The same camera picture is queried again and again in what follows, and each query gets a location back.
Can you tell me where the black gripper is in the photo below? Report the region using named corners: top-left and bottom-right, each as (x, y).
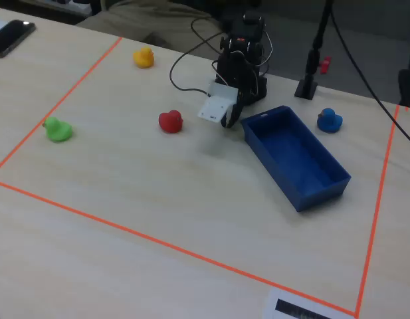
top-left (215, 51), bottom-right (258, 130)

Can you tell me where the green rubber duck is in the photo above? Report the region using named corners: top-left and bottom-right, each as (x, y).
top-left (42, 116), bottom-right (74, 144)

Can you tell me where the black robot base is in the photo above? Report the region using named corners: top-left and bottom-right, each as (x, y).
top-left (243, 76), bottom-right (268, 107)

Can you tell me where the red rubber duck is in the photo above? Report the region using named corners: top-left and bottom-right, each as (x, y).
top-left (157, 110), bottom-right (185, 135)

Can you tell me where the blue plastic box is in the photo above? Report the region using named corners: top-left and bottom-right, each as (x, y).
top-left (240, 105), bottom-right (352, 213)

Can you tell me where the blue rubber duck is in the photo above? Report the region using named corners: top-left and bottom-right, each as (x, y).
top-left (316, 107), bottom-right (344, 134)

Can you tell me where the yellow rubber duck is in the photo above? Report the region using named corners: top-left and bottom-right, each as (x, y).
top-left (132, 47), bottom-right (155, 70)

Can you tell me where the orange tape strip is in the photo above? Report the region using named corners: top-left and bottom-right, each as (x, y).
top-left (355, 104), bottom-right (401, 318)
top-left (0, 178), bottom-right (358, 316)
top-left (0, 36), bottom-right (124, 177)

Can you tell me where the dark chair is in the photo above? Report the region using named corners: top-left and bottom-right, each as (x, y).
top-left (397, 46), bottom-right (410, 108)

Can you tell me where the white paper with black bar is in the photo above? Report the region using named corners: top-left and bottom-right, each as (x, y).
top-left (262, 287), bottom-right (356, 319)

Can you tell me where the black smartphone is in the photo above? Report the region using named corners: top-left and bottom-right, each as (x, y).
top-left (0, 19), bottom-right (37, 59)

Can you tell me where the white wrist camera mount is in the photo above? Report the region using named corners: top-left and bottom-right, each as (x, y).
top-left (197, 82), bottom-right (239, 124)

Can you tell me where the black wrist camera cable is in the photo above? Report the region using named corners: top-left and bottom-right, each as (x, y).
top-left (169, 17), bottom-right (225, 94)

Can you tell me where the black stand cable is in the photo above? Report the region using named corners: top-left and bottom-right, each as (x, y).
top-left (328, 0), bottom-right (410, 150)

